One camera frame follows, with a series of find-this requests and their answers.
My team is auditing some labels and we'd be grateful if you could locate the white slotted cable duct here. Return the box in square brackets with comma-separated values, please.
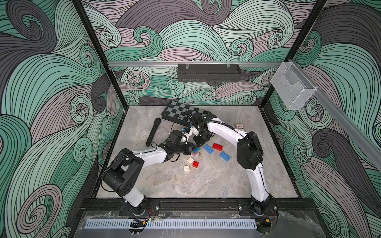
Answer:
[84, 219, 257, 230]

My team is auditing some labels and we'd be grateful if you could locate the red long lego brick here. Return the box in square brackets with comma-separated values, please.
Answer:
[212, 143, 223, 151]

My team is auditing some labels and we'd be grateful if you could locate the playing card box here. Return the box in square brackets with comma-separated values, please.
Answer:
[235, 123, 244, 131]

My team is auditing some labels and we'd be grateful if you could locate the black green chessboard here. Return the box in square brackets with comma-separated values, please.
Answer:
[161, 101, 209, 127]

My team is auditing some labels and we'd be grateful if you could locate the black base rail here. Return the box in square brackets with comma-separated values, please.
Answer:
[79, 198, 317, 217]

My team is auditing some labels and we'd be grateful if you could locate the clear plastic wall bin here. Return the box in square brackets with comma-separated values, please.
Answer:
[270, 62, 317, 111]

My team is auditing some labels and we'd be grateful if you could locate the black wall tray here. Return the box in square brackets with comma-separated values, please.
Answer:
[177, 63, 242, 84]

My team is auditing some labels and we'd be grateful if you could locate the black microphone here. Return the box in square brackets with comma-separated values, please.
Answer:
[146, 118, 161, 147]

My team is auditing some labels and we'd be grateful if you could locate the light blue long lego brick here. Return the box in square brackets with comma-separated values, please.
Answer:
[203, 144, 214, 155]

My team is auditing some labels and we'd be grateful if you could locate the red square lego brick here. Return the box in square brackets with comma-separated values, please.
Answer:
[192, 161, 199, 168]

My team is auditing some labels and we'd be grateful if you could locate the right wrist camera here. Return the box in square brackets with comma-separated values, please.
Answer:
[184, 113, 211, 139]

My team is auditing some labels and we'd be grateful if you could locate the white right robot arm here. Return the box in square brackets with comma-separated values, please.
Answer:
[190, 114, 272, 216]

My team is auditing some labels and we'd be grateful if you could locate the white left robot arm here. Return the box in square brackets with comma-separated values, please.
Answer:
[102, 142, 196, 209]

